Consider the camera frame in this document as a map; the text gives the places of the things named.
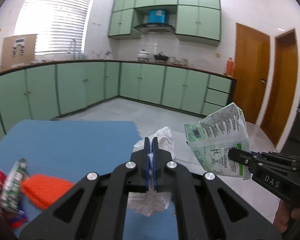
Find orange foam fruit net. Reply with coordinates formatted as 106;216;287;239
21;174;75;210

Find green upper wall cabinets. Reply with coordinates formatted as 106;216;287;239
108;0;222;47

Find blue scalloped tablecloth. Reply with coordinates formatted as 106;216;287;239
0;120;177;240

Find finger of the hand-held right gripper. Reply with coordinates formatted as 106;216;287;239
228;148;257;174

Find white tissue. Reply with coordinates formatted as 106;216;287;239
127;127;177;217

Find wooden door with handle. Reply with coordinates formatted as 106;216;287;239
231;22;270;125

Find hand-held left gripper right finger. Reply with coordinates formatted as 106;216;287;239
152;136;283;240

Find green white plastic bag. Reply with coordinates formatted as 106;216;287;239
184;102;251;181

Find white window blind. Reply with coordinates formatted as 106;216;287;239
14;0;94;54

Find person's right hand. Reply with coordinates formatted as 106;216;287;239
276;199;294;233

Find plain wooden door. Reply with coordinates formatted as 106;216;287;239
260;29;300;150

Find black wok with lid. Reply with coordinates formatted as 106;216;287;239
154;52;169;62

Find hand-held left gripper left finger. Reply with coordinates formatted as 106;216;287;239
19;137;150;240

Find green lower kitchen cabinets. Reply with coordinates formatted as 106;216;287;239
0;59;237;150

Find range hood with blue film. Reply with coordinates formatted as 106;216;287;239
133;9;175;35

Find brown cardboard box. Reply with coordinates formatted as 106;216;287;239
0;34;38;68

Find red thermos flask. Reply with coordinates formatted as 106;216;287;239
226;57;235;76

